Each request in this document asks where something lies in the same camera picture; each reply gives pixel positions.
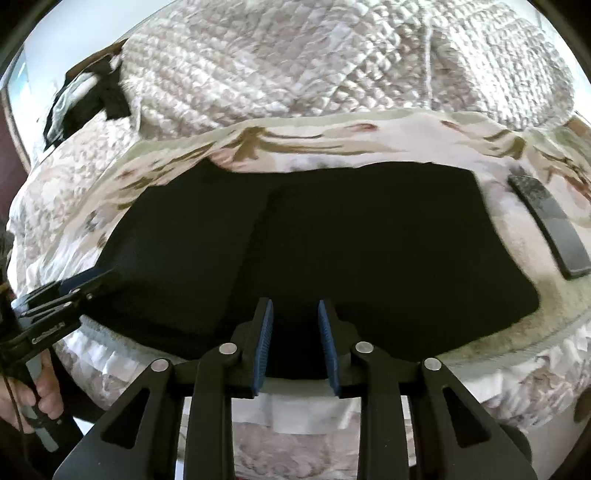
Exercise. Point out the black pants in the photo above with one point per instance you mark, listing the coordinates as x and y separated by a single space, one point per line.
369 240

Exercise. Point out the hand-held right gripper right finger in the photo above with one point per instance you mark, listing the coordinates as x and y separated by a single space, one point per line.
330 350

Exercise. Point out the sheer white cloth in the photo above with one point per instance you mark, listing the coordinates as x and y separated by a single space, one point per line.
69 99

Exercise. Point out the floral fleece blanket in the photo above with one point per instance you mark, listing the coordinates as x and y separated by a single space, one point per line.
323 138

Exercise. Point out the dark cloth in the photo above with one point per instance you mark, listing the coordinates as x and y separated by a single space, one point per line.
113 99

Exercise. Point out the quilted floral bedspread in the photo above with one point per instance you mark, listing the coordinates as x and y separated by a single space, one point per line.
277 60

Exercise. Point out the person's left hand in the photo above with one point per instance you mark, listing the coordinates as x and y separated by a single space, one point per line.
51 392

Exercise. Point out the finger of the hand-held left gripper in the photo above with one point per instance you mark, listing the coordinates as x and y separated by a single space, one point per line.
87 279
60 302

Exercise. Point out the black phone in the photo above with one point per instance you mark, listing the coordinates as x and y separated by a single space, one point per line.
554 226

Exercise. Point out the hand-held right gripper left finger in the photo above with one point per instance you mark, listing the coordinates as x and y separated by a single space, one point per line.
261 350

